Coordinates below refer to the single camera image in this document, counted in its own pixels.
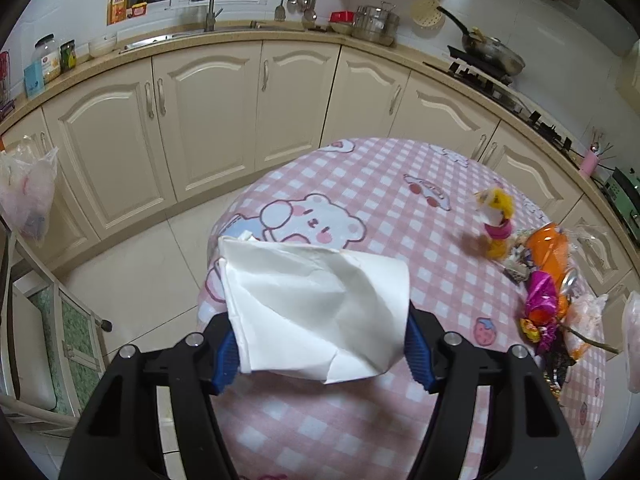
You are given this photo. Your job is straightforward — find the black gas stove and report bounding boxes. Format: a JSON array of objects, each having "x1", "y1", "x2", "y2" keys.
[{"x1": 407, "y1": 47, "x2": 573, "y2": 160}]

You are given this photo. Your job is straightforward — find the red bowl on counter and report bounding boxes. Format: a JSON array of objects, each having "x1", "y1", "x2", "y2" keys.
[{"x1": 329, "y1": 10, "x2": 355, "y2": 36}]

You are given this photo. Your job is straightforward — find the cream kitchen cabinet run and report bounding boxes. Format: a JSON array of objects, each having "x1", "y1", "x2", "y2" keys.
[{"x1": 1, "y1": 32, "x2": 639, "y2": 299}]

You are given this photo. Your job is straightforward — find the white paper napkin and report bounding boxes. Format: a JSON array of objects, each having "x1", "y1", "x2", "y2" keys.
[{"x1": 218, "y1": 236, "x2": 410, "y2": 385}]

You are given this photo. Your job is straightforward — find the plastic bag hanging left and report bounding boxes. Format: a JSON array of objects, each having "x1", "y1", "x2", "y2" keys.
[{"x1": 1, "y1": 136, "x2": 58, "y2": 244}]

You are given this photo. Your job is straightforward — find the pink utensil cup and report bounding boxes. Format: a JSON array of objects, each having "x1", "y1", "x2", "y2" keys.
[{"x1": 579, "y1": 129, "x2": 613, "y2": 179}]

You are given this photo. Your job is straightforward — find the steel frying pan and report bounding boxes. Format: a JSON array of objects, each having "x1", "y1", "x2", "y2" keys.
[{"x1": 436, "y1": 6, "x2": 526, "y2": 76}]

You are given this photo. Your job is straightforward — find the yellow pink toy wrapper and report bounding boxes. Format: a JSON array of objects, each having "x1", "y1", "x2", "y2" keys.
[{"x1": 474, "y1": 186, "x2": 515, "y2": 261}]

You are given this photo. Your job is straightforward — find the green electric grill appliance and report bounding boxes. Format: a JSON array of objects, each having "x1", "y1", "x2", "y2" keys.
[{"x1": 604, "y1": 168, "x2": 640, "y2": 245}]

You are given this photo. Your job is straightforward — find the orange snack bag trash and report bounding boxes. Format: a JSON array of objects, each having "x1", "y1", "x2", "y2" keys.
[{"x1": 525, "y1": 223, "x2": 568, "y2": 285}]

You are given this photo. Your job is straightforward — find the steel stockpot with lid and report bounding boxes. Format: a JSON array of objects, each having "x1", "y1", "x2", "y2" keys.
[{"x1": 352, "y1": 6, "x2": 400, "y2": 47}]

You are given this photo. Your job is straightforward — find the clear plastic food jar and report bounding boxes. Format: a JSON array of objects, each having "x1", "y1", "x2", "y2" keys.
[{"x1": 34, "y1": 34, "x2": 62, "y2": 84}]

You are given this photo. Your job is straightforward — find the magenta foil wrapper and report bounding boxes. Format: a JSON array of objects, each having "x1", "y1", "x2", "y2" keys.
[{"x1": 520, "y1": 270, "x2": 559, "y2": 344}]

